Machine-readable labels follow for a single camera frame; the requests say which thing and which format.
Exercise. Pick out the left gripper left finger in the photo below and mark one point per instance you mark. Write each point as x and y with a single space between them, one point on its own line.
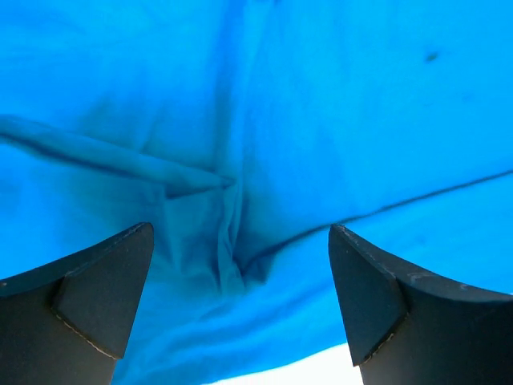
69 321

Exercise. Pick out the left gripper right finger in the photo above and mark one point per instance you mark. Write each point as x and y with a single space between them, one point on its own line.
407 325

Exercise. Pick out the blue t-shirt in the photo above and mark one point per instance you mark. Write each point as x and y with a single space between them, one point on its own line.
242 130

